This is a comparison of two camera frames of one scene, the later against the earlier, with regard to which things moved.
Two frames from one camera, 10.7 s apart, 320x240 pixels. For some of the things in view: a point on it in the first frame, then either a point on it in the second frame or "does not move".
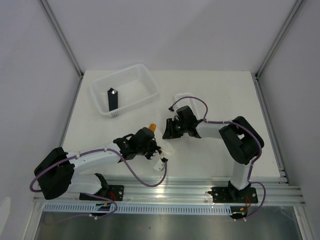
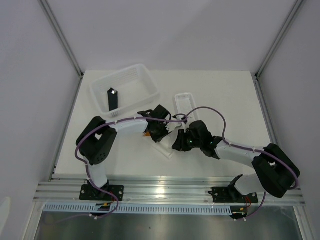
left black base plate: (114, 193) does not move
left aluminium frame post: (51, 15) does not move
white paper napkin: (166, 147) does not move
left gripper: (156, 149) → (156, 138)
